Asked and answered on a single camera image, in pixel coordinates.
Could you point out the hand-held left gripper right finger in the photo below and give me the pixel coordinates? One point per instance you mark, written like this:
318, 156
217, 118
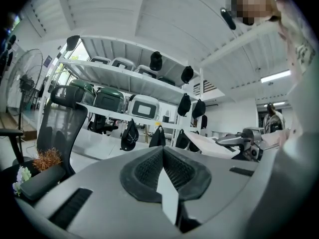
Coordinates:
219, 190

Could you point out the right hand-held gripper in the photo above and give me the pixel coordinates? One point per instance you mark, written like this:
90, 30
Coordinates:
255, 136

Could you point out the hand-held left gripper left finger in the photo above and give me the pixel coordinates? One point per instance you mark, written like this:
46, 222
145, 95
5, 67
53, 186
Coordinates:
104, 208

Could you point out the person's right forearm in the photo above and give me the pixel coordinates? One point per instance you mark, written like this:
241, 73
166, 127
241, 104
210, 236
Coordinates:
275, 138

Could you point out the orange artificial plant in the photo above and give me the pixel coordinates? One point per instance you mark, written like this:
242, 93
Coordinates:
47, 159

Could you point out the ceiling tube light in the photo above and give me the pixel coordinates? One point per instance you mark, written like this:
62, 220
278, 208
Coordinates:
275, 76

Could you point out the black swivel chair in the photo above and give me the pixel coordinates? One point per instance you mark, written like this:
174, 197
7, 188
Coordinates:
102, 124

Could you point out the white artificial flower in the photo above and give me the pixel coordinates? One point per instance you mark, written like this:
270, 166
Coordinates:
23, 177

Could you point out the black mesh office chair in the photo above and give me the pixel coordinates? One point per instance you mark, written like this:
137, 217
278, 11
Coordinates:
62, 131

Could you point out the white storage case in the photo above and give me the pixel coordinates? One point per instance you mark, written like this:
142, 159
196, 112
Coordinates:
123, 64
99, 60
143, 107
147, 71

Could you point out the green storage case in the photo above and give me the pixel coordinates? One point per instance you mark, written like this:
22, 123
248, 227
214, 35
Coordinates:
83, 89
109, 99

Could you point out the person's torso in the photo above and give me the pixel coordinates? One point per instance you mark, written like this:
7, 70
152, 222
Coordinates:
302, 51

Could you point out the person's head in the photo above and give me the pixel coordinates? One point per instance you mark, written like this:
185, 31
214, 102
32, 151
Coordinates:
251, 4

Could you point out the black head-mounted camera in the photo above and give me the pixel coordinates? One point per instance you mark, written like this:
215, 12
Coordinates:
228, 18

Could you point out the standing pedestal fan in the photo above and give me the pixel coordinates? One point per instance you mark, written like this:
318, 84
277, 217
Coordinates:
26, 81

